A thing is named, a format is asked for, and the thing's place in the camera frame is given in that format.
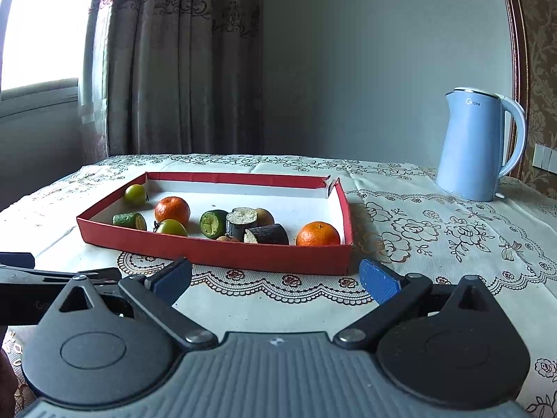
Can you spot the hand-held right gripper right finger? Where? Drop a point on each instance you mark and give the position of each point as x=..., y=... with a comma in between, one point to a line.
x=378, y=282

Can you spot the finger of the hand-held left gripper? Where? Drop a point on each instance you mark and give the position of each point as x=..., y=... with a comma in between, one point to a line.
x=17, y=260
x=43, y=276

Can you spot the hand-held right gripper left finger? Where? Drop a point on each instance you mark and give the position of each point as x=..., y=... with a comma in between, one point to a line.
x=175, y=279

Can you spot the red cardboard box tray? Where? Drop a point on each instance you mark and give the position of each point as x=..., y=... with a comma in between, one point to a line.
x=196, y=248

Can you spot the green round fruit with stem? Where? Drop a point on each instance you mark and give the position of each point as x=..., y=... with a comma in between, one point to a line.
x=171, y=228

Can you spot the large green cucumber piece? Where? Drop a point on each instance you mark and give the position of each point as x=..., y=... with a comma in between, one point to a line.
x=212, y=224

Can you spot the orange tangerine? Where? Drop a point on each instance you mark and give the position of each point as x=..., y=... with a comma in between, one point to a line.
x=318, y=234
x=172, y=210

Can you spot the small green cucumber piece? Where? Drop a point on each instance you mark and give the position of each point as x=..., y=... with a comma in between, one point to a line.
x=128, y=220

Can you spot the dark eggplant piece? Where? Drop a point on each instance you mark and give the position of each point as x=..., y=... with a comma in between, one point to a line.
x=241, y=224
x=270, y=234

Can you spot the yellow green round fruit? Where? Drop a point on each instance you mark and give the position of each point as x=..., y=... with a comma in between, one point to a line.
x=135, y=194

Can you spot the dark eggplant piece front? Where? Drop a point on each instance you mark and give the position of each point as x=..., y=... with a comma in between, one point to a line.
x=270, y=234

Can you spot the brown round fruit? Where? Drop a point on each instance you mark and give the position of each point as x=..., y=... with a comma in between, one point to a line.
x=266, y=217

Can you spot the person's left hand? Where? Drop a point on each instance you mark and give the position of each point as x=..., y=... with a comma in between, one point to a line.
x=6, y=372

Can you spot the light blue electric kettle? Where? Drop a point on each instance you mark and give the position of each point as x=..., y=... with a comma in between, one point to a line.
x=470, y=148

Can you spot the brown embroidered curtain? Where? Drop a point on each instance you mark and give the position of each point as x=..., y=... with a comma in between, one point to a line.
x=187, y=74

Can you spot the sheer lace curtain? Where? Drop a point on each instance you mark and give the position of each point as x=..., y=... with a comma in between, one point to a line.
x=93, y=52

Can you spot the window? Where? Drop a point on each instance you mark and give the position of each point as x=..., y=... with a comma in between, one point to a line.
x=39, y=21

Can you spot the wooden framed patterned panel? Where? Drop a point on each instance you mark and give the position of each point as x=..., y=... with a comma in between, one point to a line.
x=539, y=52

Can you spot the white wall switch panel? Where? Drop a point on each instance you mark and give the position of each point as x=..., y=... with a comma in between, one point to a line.
x=546, y=156

